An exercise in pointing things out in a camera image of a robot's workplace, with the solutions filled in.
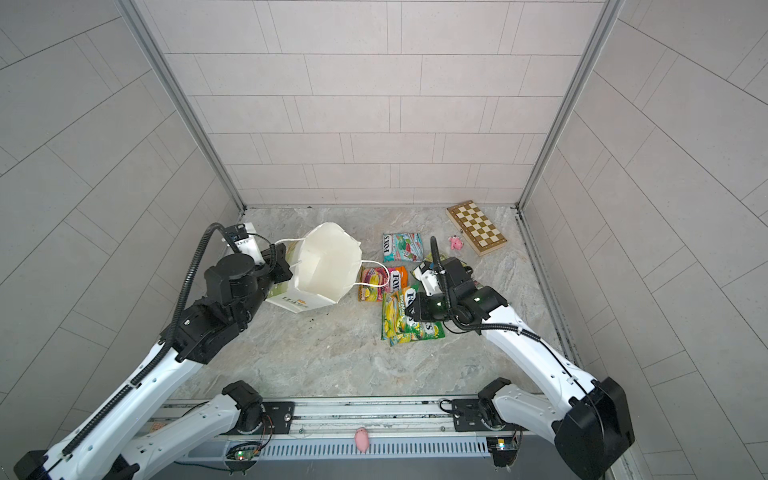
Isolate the teal Fox's candy bag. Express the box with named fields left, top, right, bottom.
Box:
left=382, top=232, right=424, bottom=262

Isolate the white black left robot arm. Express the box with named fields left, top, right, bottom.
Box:
left=13, top=245, right=292, bottom=479

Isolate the aluminium corner post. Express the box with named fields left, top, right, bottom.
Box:
left=115, top=0, right=246, bottom=214
left=517, top=0, right=624, bottom=211

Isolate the pink eraser on rail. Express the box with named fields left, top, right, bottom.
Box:
left=354, top=427, right=370, bottom=453

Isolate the circuit board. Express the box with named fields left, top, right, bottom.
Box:
left=225, top=441, right=263, bottom=462
left=486, top=436, right=520, bottom=469

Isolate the wooden folding chess board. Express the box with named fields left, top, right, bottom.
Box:
left=447, top=200, right=507, bottom=256

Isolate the orange snack bag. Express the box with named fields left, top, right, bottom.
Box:
left=357, top=266, right=409, bottom=302

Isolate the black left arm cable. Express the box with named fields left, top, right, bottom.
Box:
left=59, top=221, right=241, bottom=457

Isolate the aluminium corner post left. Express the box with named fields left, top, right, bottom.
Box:
left=115, top=0, right=246, bottom=214

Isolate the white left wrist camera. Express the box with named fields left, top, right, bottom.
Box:
left=225, top=222, right=265, bottom=266

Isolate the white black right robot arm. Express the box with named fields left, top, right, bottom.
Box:
left=406, top=257, right=635, bottom=479

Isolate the aluminium corner post right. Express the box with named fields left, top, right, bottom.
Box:
left=517, top=0, right=624, bottom=211

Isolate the green Fox's spring tea bag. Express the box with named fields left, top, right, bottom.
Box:
left=423, top=254, right=445, bottom=268

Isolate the pink pig toy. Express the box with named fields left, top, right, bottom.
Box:
left=449, top=235, right=464, bottom=251

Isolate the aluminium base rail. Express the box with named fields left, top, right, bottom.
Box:
left=174, top=396, right=547, bottom=472

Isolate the white illustrated paper bag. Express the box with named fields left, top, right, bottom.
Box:
left=266, top=222, right=366, bottom=313

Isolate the left circuit board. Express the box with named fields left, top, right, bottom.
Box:
left=225, top=441, right=263, bottom=462

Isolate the right circuit board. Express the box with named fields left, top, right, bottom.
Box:
left=486, top=436, right=520, bottom=469

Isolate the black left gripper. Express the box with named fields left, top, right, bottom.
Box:
left=232, top=241, right=293, bottom=326

